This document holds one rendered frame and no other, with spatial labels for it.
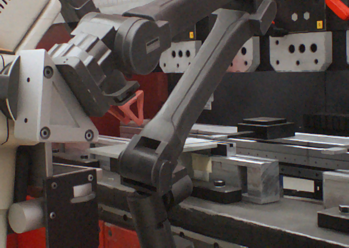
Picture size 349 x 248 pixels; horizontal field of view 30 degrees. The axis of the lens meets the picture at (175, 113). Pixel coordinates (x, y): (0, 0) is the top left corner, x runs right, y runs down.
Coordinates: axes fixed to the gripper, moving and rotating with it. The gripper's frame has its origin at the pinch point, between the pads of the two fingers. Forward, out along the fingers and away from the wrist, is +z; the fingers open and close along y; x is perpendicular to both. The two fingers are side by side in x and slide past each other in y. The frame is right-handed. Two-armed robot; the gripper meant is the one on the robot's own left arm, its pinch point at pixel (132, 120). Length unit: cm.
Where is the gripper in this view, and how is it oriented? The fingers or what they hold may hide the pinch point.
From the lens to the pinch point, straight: 153.9
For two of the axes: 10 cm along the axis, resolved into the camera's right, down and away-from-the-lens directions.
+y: -6.2, -0.4, 7.8
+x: -6.7, 5.5, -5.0
